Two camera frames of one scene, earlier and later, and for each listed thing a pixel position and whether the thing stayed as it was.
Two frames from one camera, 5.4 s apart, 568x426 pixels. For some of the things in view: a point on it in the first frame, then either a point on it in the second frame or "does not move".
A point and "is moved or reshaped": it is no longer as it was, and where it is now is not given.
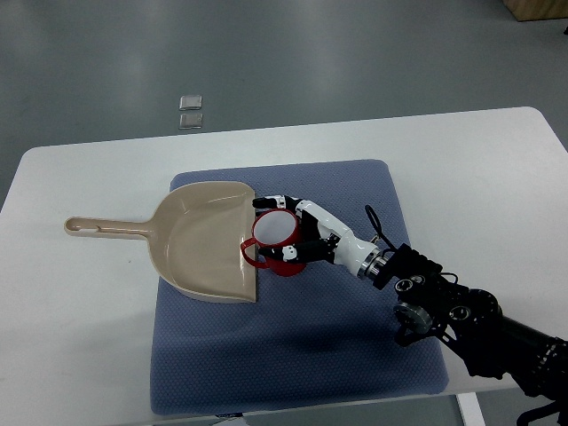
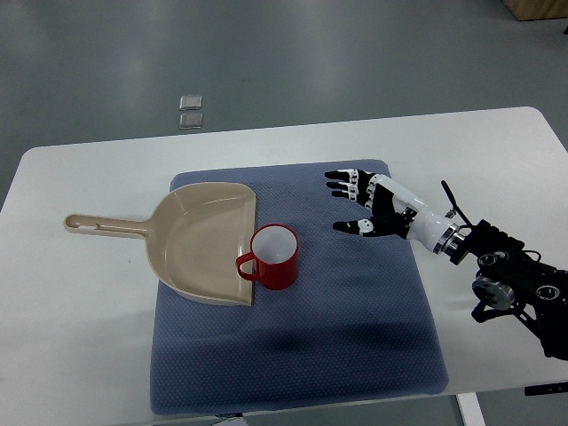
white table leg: x=470 y=409 does not move
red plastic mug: x=272 y=228 is moved or reshaped
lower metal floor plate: x=191 y=121 does not move
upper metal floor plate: x=190 y=102 does not move
